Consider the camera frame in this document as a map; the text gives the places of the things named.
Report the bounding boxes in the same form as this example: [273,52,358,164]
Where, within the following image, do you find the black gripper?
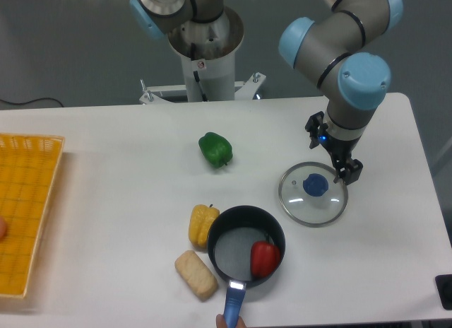
[305,111,363,185]

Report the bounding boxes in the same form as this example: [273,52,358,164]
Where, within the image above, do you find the glass pot lid blue knob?
[278,162,348,228]

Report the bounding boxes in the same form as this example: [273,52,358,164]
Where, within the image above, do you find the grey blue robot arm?
[278,0,403,185]

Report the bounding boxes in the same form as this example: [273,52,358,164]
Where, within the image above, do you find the second grey robot arm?
[129,0,224,40]

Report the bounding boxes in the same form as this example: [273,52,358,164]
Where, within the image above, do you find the person hand at handle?
[215,314,248,328]

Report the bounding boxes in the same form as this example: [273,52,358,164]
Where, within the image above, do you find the person fingertip at basket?
[0,216,8,240]

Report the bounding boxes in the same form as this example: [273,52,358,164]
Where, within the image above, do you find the green bell pepper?
[198,131,233,169]

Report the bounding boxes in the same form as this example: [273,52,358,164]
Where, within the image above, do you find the red bell pepper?
[250,241,281,279]

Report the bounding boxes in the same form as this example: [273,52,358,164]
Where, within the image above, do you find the yellow bell pepper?
[188,204,220,250]

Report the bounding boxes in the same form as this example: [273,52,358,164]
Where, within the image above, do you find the black table grommet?
[435,274,452,310]

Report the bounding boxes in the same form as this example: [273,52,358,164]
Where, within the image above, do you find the beige bread loaf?
[174,250,218,301]

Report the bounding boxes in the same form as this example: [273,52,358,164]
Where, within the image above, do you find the yellow woven basket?
[1,133,65,298]

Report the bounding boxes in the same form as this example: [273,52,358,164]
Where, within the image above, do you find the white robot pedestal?
[140,7,266,105]

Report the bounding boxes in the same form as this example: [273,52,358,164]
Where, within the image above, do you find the black cable on floor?
[0,97,65,107]

